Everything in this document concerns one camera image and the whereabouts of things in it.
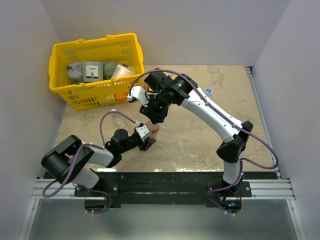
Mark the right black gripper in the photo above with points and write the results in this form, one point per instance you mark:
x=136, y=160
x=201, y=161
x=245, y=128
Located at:
x=154, y=117

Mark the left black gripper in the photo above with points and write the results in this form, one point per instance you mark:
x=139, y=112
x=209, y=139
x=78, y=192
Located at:
x=144, y=145

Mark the orange drink bottle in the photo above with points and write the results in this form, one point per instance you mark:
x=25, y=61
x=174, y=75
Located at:
x=154, y=129

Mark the blue Pocari Sweat cap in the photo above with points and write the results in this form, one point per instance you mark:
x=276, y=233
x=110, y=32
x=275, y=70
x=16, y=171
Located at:
x=208, y=91

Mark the clear bottle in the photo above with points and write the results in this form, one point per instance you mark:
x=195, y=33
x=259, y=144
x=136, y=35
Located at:
x=121, y=122

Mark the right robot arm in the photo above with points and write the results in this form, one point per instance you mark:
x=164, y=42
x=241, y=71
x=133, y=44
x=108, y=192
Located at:
x=183, y=91

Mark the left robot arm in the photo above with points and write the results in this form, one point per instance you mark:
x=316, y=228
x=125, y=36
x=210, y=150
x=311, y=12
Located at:
x=66, y=162

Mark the yellow snack bag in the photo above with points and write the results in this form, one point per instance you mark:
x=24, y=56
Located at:
x=170, y=73

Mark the pink packaged item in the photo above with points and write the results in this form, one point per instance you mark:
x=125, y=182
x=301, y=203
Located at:
x=122, y=71

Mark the green round item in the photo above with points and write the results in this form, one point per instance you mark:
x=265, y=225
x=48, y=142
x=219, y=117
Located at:
x=109, y=68

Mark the grey box in basket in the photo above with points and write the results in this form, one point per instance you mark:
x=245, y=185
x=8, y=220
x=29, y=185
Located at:
x=92, y=71

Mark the yellow plastic shopping basket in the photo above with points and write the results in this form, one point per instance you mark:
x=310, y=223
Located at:
x=121, y=48

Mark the grey bag in basket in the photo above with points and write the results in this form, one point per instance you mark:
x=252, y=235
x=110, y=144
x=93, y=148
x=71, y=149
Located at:
x=75, y=71

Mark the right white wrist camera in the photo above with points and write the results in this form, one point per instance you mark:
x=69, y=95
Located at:
x=138, y=93

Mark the black base frame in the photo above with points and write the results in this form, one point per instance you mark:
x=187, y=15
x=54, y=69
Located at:
x=163, y=188

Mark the aluminium rail frame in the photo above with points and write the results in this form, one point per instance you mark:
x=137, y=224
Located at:
x=265, y=186

